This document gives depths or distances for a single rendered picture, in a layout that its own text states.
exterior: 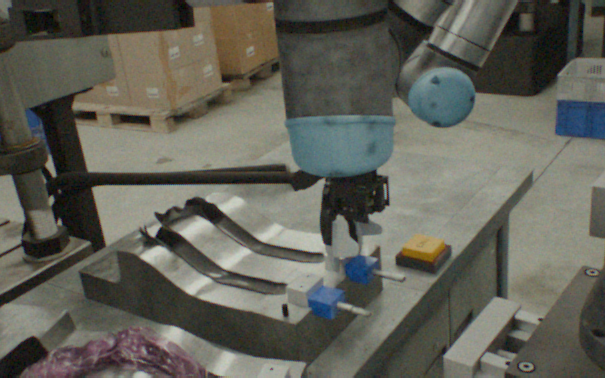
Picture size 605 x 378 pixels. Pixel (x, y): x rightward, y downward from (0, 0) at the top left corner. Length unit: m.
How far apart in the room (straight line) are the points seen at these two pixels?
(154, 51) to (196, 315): 3.87
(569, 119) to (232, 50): 2.72
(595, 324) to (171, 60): 4.41
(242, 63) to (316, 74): 5.28
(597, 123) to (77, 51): 3.11
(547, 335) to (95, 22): 0.51
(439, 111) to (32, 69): 1.07
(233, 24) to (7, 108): 4.23
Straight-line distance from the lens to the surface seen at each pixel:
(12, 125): 1.53
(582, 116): 4.23
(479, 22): 0.89
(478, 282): 1.70
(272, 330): 1.06
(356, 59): 0.45
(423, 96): 0.87
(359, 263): 1.13
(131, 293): 1.27
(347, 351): 1.11
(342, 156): 0.46
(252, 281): 1.16
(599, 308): 0.71
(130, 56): 5.09
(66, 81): 1.76
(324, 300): 1.04
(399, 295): 1.24
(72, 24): 0.49
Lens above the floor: 1.47
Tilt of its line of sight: 24 degrees down
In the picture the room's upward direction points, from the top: 7 degrees counter-clockwise
